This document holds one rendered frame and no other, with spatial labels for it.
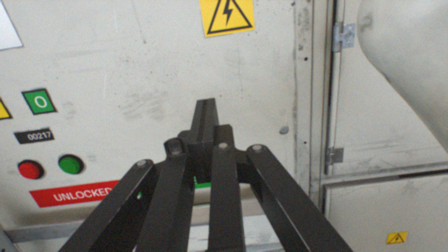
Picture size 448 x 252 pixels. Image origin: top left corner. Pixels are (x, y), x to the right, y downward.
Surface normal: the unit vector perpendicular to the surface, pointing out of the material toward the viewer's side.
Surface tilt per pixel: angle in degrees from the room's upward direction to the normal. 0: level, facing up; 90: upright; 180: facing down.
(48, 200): 90
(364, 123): 90
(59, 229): 90
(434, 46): 97
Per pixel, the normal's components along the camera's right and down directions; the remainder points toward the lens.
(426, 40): -0.65, 0.54
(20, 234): 0.02, 0.46
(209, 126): -0.14, -0.88
